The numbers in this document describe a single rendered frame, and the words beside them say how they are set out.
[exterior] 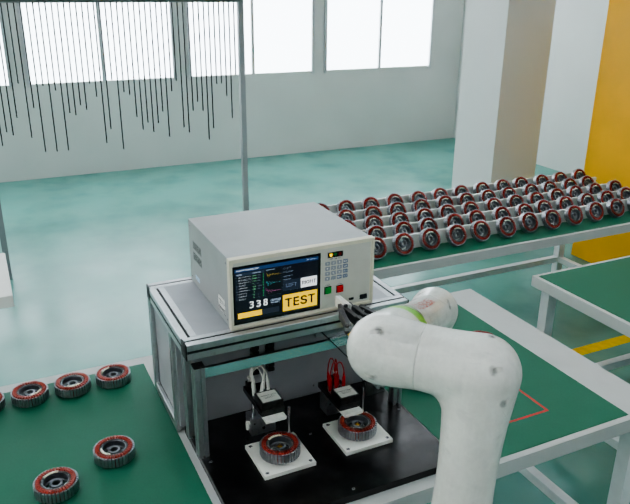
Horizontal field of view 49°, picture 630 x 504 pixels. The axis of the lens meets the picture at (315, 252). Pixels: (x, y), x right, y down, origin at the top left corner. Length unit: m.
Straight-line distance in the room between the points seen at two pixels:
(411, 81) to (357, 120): 0.91
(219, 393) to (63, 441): 0.46
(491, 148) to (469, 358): 4.64
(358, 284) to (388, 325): 0.88
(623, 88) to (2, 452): 4.53
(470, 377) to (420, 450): 0.97
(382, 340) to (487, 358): 0.17
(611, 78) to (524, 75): 0.64
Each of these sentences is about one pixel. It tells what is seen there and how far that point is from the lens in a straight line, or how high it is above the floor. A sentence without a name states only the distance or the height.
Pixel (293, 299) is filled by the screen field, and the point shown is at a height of 1.17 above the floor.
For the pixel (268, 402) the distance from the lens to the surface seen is 1.95.
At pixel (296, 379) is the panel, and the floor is 0.84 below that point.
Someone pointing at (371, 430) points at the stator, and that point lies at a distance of 2.04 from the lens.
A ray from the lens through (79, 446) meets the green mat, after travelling 2.18.
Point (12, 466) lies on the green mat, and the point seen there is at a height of 0.75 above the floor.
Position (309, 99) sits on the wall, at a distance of 8.81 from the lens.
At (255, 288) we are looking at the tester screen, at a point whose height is 1.23.
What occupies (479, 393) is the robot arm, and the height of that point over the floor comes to 1.41.
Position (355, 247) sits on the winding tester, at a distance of 1.97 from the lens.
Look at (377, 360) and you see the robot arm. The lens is 1.14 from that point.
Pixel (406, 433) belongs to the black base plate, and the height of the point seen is 0.77.
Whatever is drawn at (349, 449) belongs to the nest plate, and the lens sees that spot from 2.02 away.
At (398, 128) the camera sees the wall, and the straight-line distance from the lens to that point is 9.51.
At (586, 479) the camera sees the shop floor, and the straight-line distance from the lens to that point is 3.38.
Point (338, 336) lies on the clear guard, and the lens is 1.98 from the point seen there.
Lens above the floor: 1.99
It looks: 21 degrees down
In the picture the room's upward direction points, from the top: 1 degrees clockwise
